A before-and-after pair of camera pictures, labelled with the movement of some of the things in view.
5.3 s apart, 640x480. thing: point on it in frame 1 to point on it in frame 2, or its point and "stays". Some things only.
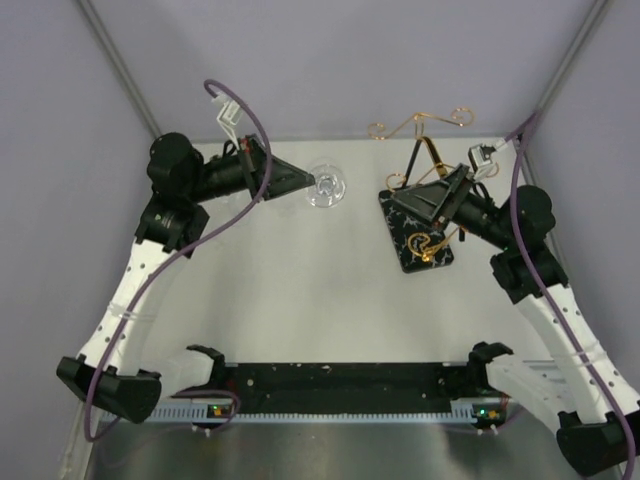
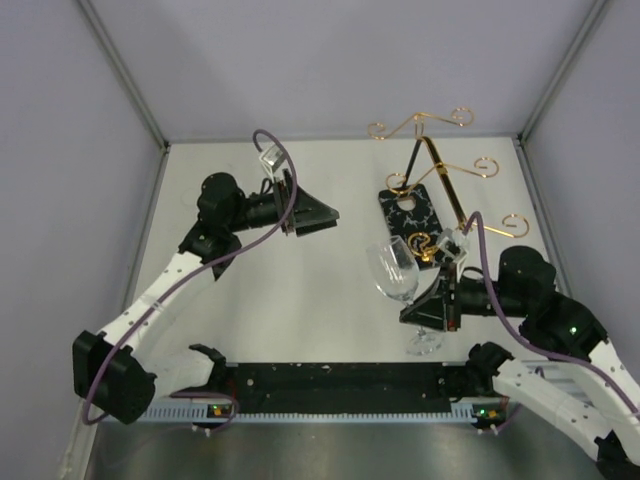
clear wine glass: [329, 187] to [395, 271]
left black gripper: [284, 179] to [310, 215]
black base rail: [241, 388] stays
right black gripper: [438, 201] to [429, 309]
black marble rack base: [419, 243] stays
